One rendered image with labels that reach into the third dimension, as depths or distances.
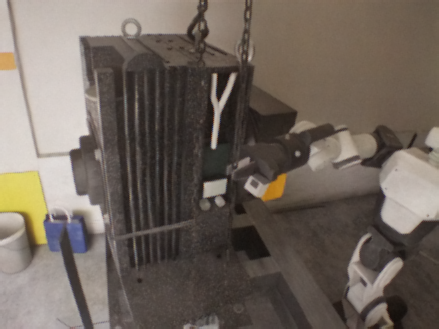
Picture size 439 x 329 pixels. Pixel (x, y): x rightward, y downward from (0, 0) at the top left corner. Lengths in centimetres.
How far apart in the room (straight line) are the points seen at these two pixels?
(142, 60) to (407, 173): 90
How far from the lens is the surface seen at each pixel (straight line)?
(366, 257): 138
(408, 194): 120
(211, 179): 108
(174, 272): 119
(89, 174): 95
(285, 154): 73
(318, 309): 150
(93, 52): 107
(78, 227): 237
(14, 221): 255
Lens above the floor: 182
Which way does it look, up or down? 32 degrees down
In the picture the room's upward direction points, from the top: 6 degrees clockwise
